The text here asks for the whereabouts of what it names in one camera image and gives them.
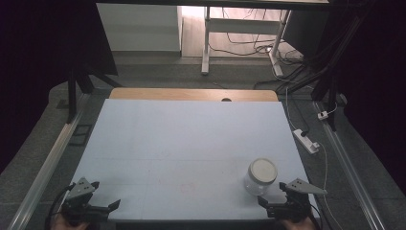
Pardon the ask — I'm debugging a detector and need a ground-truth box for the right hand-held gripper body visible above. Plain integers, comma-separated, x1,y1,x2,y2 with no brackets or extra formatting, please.
266,177,328,223

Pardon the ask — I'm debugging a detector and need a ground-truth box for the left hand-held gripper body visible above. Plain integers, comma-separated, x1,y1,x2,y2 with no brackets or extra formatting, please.
60,176,111,224

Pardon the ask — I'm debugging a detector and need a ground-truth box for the clear glass jar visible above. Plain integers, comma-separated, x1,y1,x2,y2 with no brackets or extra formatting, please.
243,169,278,196

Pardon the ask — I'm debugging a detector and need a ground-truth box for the cream jar lid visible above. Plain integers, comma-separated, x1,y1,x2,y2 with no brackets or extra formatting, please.
248,157,279,185

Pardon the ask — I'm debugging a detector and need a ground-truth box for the person's right hand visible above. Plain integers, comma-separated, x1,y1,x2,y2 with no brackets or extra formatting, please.
282,216,318,230

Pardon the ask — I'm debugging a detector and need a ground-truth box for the person's left hand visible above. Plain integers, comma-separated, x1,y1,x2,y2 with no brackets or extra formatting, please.
51,214,93,230

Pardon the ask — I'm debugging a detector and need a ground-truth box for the white power strip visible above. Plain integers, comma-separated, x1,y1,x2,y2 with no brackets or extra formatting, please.
292,127,321,155

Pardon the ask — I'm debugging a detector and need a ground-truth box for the black floor socket cover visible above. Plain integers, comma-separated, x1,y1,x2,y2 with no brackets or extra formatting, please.
68,124,94,147

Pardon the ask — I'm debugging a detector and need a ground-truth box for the black tripod stand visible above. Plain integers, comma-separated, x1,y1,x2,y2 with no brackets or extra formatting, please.
64,61,124,125
276,0,363,132

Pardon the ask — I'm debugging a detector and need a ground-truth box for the wooden table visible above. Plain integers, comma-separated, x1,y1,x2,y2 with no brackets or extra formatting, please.
108,87,280,103

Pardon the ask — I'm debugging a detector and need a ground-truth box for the black curtain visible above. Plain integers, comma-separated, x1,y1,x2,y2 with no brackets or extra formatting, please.
0,0,119,175
328,0,406,196

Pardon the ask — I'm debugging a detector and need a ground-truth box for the white cabinet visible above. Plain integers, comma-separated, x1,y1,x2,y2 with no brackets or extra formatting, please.
96,3,184,53

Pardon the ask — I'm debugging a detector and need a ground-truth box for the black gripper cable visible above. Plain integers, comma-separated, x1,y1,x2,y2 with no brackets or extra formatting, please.
44,183,77,230

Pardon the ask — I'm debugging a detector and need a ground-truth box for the aluminium floor rail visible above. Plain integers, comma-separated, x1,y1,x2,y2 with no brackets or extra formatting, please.
6,92,92,230
311,100,388,230

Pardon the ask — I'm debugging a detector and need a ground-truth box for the white cable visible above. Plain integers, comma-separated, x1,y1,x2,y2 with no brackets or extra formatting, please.
316,141,345,230

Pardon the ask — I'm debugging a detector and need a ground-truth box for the bundle of black cables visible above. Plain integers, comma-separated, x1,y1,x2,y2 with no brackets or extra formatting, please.
209,8,324,91

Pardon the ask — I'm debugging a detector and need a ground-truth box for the white desk frame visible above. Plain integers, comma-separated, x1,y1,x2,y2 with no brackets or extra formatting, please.
200,6,292,78

